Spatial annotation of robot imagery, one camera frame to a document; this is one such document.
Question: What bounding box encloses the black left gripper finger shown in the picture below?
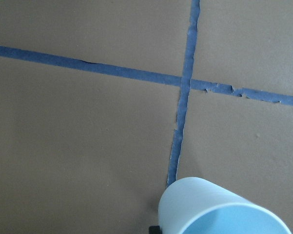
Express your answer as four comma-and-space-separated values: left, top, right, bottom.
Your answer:
148, 226, 161, 234

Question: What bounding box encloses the light blue cup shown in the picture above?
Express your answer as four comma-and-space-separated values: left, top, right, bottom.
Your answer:
158, 177, 291, 234

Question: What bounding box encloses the blue tape strip centre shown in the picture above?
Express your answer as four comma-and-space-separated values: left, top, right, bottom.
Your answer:
166, 0, 200, 187

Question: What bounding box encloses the blue tape strip middle row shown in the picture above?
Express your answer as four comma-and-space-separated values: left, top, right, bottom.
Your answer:
0, 46, 293, 106

